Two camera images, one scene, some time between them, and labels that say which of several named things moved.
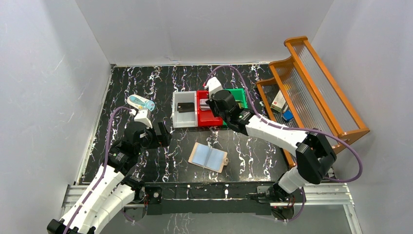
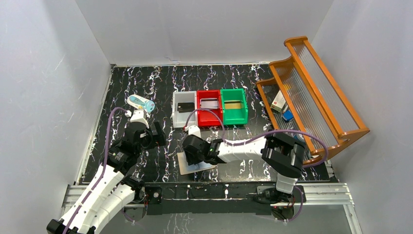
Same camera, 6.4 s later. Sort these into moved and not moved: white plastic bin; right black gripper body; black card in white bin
Moved: right black gripper body
Not moved: white plastic bin; black card in white bin
